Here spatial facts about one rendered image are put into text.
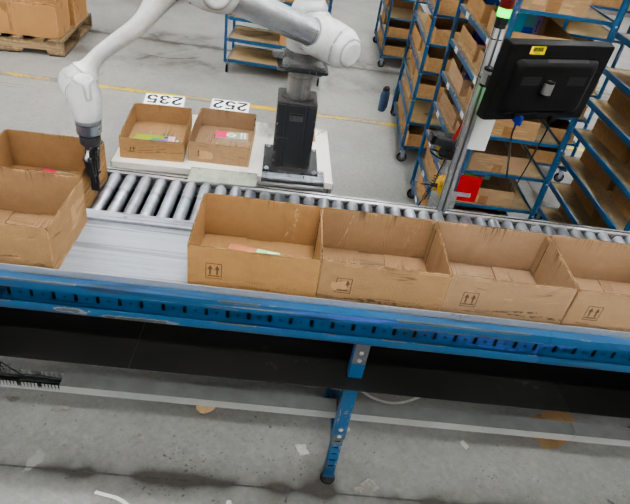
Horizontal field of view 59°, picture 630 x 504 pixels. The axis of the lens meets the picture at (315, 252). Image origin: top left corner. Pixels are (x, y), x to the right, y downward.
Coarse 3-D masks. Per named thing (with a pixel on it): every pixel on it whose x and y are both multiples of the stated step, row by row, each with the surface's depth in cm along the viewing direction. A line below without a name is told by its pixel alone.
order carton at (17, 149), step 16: (0, 144) 222; (16, 144) 229; (32, 144) 229; (48, 144) 229; (64, 144) 229; (80, 144) 229; (0, 160) 224; (16, 160) 234; (32, 160) 234; (48, 160) 234; (64, 160) 234; (80, 160) 234; (80, 176) 206; (96, 192) 226
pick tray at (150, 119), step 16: (144, 112) 280; (160, 112) 281; (176, 112) 281; (128, 128) 266; (144, 128) 276; (160, 128) 278; (176, 128) 281; (128, 144) 249; (144, 144) 250; (160, 144) 250; (176, 144) 251; (160, 160) 255; (176, 160) 256
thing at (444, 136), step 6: (432, 132) 238; (438, 132) 238; (444, 132) 238; (432, 138) 236; (438, 138) 236; (444, 138) 236; (450, 138) 236; (456, 138) 238; (432, 144) 238; (438, 144) 237; (444, 144) 237; (450, 144) 237; (438, 150) 242; (444, 150) 241; (450, 150) 241
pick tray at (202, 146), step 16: (208, 112) 284; (224, 112) 284; (240, 112) 284; (192, 128) 263; (208, 128) 285; (224, 128) 288; (240, 128) 289; (192, 144) 254; (208, 144) 254; (224, 144) 274; (240, 144) 276; (192, 160) 259; (208, 160) 258; (224, 160) 258; (240, 160) 258
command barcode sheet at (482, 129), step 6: (480, 120) 231; (486, 120) 231; (492, 120) 231; (474, 126) 233; (480, 126) 233; (486, 126) 232; (492, 126) 232; (474, 132) 234; (480, 132) 234; (486, 132) 234; (474, 138) 236; (480, 138) 236; (486, 138) 236; (468, 144) 237; (474, 144) 237; (480, 144) 237; (486, 144) 237; (480, 150) 239
